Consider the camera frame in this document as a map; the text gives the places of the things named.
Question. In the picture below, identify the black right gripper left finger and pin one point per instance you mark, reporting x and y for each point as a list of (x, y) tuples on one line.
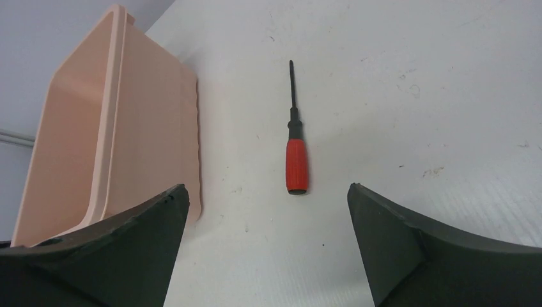
[(124, 260)]

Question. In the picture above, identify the pink plastic bin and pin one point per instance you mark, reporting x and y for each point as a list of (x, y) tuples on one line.
[(119, 126)]

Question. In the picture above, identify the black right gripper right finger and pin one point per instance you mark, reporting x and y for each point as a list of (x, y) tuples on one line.
[(413, 260)]

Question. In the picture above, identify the red handled screwdriver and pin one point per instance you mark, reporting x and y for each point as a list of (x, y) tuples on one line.
[(296, 170)]

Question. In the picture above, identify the grey wall conduit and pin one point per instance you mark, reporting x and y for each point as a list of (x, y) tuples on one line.
[(13, 138)]

